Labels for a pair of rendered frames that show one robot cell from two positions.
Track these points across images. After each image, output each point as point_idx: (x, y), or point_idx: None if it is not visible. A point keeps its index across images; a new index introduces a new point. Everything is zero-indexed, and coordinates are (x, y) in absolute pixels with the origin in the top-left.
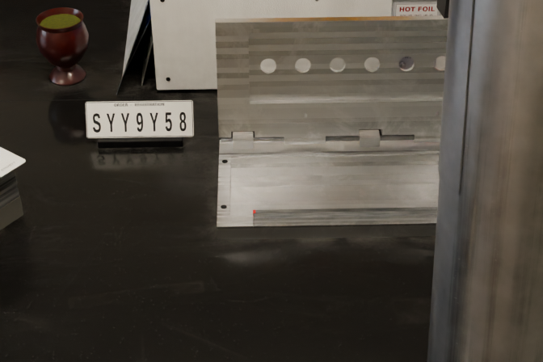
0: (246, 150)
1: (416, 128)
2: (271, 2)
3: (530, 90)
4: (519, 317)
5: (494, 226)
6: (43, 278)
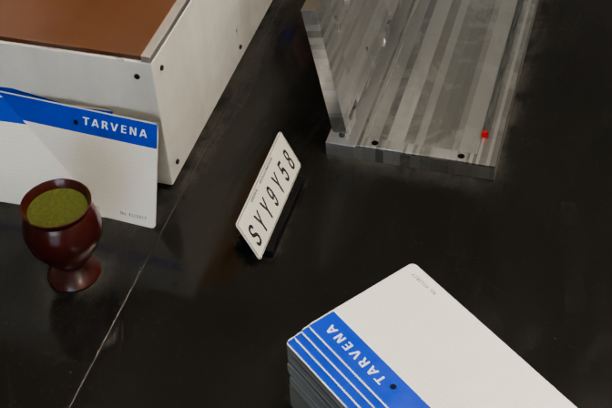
0: (357, 125)
1: None
2: None
3: None
4: None
5: None
6: (525, 331)
